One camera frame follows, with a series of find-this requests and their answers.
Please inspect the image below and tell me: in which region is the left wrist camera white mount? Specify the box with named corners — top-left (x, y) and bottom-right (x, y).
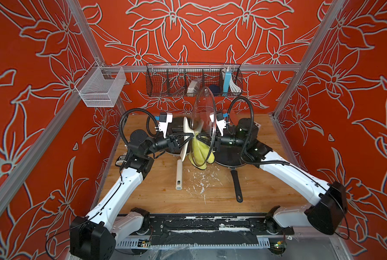
top-left (155, 112), bottom-right (173, 138)

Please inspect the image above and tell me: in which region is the blue white bottle in basket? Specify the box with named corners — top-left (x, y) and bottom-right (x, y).
top-left (222, 68), bottom-right (231, 96)

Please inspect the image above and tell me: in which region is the clear plastic wall bin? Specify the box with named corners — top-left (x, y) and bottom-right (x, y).
top-left (75, 67), bottom-right (126, 108)

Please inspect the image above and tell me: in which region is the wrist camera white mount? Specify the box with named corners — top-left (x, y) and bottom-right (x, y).
top-left (206, 112), bottom-right (227, 137)
top-left (155, 112), bottom-right (173, 138)

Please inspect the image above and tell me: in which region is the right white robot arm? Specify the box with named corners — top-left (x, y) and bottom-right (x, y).
top-left (190, 97), bottom-right (348, 235)

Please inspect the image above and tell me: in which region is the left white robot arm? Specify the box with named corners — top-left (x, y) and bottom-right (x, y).
top-left (69, 108), bottom-right (194, 260)

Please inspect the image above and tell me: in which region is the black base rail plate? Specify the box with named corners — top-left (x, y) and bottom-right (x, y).
top-left (133, 213), bottom-right (294, 246)

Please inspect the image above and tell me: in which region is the black frying pan with lid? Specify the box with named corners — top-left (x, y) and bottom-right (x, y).
top-left (209, 125), bottom-right (256, 203)

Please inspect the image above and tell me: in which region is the glass lid with white handle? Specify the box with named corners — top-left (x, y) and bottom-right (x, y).
top-left (186, 87), bottom-right (216, 159)

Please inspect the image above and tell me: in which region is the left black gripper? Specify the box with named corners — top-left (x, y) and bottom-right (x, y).
top-left (144, 128), bottom-right (193, 158)

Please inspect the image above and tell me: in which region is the white cable in basket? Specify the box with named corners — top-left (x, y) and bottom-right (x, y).
top-left (230, 76), bottom-right (242, 95)

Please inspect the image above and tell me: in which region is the white packet in basket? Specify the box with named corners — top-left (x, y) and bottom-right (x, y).
top-left (187, 79), bottom-right (202, 97)

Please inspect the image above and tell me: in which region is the black wire wall basket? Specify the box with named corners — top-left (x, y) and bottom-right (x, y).
top-left (146, 62), bottom-right (243, 98)

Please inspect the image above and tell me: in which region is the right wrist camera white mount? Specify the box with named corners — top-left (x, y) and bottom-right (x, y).
top-left (206, 112), bottom-right (227, 137)

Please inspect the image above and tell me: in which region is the yellow microfiber cloth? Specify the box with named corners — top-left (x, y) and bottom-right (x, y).
top-left (188, 132), bottom-right (215, 170)

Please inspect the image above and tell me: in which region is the dark blue round object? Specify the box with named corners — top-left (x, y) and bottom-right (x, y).
top-left (208, 84), bottom-right (221, 96)

